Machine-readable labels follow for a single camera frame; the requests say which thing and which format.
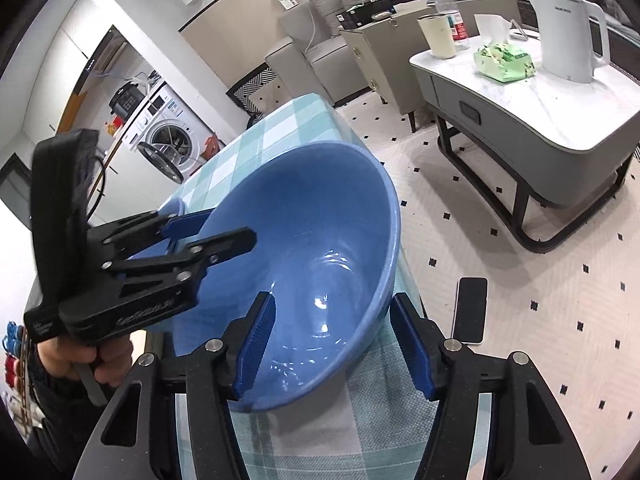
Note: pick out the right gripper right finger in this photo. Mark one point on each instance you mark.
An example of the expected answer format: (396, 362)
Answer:
(529, 436)

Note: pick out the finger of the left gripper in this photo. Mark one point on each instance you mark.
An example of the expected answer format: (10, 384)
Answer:
(195, 256)
(185, 225)

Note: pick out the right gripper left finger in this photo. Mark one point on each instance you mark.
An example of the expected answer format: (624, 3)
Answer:
(136, 436)

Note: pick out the large blue bowl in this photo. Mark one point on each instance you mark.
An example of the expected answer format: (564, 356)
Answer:
(327, 221)

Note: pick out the person's left hand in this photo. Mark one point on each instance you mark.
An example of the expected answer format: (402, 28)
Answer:
(59, 355)

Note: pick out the white washing machine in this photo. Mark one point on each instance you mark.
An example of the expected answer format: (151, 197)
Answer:
(168, 135)

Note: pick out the black smartphone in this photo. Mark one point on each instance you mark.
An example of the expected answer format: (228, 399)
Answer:
(470, 310)

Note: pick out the black pressure cooker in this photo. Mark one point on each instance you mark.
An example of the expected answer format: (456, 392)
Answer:
(125, 100)

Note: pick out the black white patterned rug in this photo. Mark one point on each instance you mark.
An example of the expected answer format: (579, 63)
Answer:
(240, 92)

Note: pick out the grey sofa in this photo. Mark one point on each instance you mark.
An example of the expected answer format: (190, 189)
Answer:
(313, 57)

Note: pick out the grey side cabinet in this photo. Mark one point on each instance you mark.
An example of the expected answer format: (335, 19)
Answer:
(382, 50)

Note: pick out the white coffee table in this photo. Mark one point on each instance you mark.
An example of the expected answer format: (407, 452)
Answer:
(564, 144)

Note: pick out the cream tumbler cup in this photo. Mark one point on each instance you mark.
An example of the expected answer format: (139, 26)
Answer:
(436, 30)

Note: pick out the clear plastic bottle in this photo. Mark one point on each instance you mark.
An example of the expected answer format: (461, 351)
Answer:
(455, 21)

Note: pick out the green tissue pack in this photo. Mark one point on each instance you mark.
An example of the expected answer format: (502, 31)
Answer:
(503, 63)

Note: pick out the white electric kettle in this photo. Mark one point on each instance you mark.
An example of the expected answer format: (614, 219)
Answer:
(566, 42)

